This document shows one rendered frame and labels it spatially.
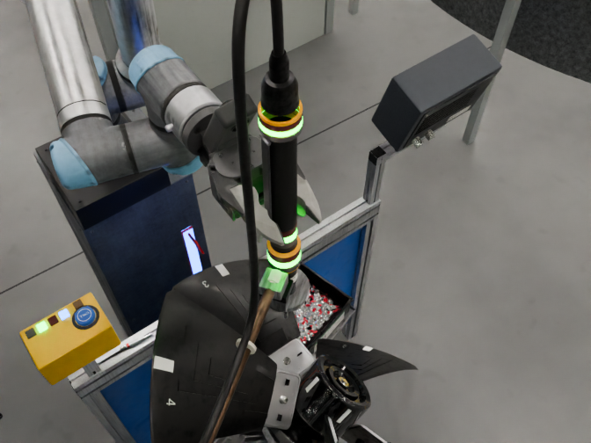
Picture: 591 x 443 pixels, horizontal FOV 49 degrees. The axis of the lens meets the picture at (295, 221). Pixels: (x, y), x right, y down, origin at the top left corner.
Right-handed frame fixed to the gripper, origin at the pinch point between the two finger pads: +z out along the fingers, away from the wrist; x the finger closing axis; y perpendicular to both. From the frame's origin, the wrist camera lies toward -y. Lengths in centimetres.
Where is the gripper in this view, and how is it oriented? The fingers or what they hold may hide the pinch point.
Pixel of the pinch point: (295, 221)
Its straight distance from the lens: 73.4
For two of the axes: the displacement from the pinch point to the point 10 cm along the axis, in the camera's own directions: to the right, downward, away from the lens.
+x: -8.1, 4.8, -3.3
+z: 5.8, 6.7, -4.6
